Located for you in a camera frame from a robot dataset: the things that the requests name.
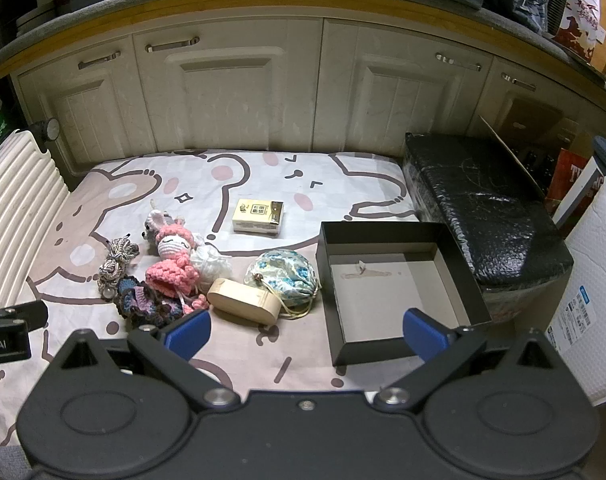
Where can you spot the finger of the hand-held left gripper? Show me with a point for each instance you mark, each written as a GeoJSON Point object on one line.
{"type": "Point", "coordinates": [18, 316]}

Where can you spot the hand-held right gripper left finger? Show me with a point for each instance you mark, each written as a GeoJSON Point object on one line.
{"type": "Point", "coordinates": [188, 334]}

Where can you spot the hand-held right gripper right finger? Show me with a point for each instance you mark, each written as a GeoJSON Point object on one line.
{"type": "Point", "coordinates": [423, 335]}

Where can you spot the blue purple crochet piece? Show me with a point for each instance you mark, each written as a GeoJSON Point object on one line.
{"type": "Point", "coordinates": [138, 302]}

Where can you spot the beige crochet piece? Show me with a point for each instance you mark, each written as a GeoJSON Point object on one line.
{"type": "Point", "coordinates": [243, 302]}

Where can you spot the black cardboard box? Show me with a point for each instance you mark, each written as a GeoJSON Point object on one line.
{"type": "Point", "coordinates": [383, 285]}

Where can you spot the pink crochet doll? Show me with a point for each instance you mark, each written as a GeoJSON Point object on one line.
{"type": "Point", "coordinates": [173, 267]}

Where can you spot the white crochet piece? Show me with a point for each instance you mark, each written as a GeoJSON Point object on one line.
{"type": "Point", "coordinates": [213, 265]}

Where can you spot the grey crochet bunny toy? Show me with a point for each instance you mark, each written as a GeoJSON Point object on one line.
{"type": "Point", "coordinates": [155, 222]}

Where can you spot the small yellow box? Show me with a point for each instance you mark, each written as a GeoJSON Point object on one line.
{"type": "Point", "coordinates": [255, 216]}

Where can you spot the cartoon printed blanket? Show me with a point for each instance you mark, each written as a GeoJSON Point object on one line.
{"type": "Point", "coordinates": [283, 355]}

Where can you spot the white ribbed panel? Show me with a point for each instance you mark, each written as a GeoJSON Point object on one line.
{"type": "Point", "coordinates": [18, 200]}

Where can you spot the black bubble-wrap box lid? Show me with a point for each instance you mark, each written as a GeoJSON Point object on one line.
{"type": "Point", "coordinates": [483, 210]}

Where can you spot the white padded mailer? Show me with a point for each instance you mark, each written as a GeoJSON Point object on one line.
{"type": "Point", "coordinates": [593, 270]}

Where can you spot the round black knob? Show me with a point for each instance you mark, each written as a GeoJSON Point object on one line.
{"type": "Point", "coordinates": [47, 129]}

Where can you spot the cream cabinet door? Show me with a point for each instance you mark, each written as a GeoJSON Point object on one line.
{"type": "Point", "coordinates": [83, 120]}
{"type": "Point", "coordinates": [223, 100]}
{"type": "Point", "coordinates": [398, 105]}
{"type": "Point", "coordinates": [538, 90]}

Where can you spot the white flat box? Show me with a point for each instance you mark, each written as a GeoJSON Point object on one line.
{"type": "Point", "coordinates": [580, 192]}

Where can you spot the red box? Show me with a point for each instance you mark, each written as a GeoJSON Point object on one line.
{"type": "Point", "coordinates": [569, 165]}

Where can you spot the brown cardboard box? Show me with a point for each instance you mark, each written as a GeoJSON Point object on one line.
{"type": "Point", "coordinates": [533, 116]}

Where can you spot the grey countertop with wood edge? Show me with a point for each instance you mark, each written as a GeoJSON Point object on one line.
{"type": "Point", "coordinates": [233, 7]}

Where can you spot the red and white bag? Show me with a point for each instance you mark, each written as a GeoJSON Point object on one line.
{"type": "Point", "coordinates": [580, 25]}

